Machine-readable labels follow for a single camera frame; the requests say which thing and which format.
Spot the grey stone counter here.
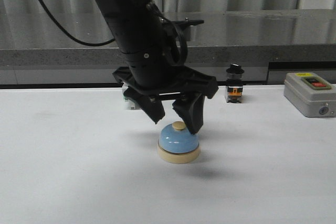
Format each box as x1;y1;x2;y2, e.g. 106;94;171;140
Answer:
1;9;335;85

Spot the grey switch box red button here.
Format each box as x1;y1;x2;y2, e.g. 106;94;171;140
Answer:
284;72;335;118

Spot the blue and cream desk bell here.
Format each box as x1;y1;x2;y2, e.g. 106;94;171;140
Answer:
157;121;201;164

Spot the black cable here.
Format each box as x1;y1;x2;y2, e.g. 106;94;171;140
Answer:
25;0;116;46

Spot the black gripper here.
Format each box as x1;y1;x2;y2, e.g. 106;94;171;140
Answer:
113;64;218;134

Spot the green pushbutton switch white base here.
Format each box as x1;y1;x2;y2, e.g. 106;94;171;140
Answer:
122;83;140;110

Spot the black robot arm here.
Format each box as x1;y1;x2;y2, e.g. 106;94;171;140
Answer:
95;0;218;134

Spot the black rotary selector switch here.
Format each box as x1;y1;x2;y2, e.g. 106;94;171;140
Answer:
225;63;244;103

